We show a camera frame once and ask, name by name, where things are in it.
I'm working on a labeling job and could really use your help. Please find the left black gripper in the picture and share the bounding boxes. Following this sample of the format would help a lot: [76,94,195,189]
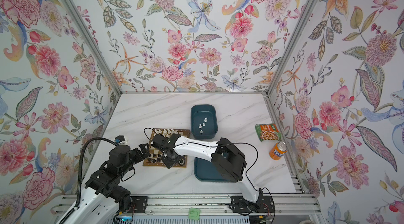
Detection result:
[119,142,150,179]

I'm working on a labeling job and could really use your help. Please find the wooden chess board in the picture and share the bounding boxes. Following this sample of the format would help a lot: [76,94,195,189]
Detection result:
[143,128,190,169]

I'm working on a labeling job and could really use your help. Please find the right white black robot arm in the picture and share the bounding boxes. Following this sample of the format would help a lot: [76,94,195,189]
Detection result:
[149,133,276,217]

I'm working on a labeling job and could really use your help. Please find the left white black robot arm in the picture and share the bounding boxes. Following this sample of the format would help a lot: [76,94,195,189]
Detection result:
[58,136,149,224]

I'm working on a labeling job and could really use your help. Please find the black chess pieces on board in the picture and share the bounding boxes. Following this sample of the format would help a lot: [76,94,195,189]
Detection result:
[143,149,186,167]

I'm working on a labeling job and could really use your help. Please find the white chess pieces on board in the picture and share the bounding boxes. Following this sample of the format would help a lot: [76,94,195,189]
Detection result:
[154,128,179,137]

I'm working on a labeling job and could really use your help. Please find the near teal plastic bin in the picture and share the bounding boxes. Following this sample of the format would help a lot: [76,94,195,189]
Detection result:
[194,157,230,183]

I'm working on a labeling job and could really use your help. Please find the teal plastic bin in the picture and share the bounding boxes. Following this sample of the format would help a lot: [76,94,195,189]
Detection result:
[194,157,230,183]
[190,104,218,140]

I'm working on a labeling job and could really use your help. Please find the far teal plastic bin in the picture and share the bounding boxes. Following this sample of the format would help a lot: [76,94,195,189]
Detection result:
[190,104,218,140]

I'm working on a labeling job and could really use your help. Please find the green snack packet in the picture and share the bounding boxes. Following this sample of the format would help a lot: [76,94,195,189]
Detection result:
[255,124,282,142]

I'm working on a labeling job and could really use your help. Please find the orange soda can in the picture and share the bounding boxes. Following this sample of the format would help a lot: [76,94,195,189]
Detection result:
[269,141,287,160]

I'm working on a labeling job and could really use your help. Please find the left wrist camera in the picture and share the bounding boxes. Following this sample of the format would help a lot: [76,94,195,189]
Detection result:
[115,135,128,145]

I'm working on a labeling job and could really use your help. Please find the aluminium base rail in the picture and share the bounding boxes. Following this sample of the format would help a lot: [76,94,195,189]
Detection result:
[50,193,323,217]

